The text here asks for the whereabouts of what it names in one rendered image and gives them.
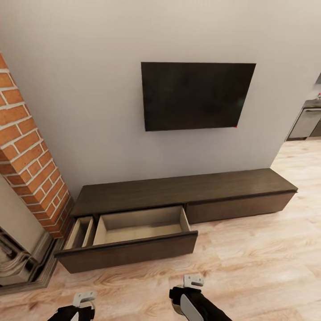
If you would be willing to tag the wood fireplace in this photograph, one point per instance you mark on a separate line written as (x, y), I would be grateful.
(26, 248)

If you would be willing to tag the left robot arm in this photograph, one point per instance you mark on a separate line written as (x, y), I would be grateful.
(74, 312)

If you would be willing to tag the pillar candle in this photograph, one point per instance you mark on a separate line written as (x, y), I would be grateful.
(177, 308)
(86, 304)

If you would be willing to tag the dishwasher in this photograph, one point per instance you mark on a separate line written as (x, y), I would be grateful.
(305, 123)

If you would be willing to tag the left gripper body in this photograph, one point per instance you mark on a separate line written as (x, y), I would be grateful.
(84, 313)

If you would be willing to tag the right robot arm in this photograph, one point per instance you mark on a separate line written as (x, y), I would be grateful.
(193, 304)

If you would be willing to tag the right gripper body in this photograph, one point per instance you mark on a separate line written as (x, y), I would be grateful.
(177, 292)

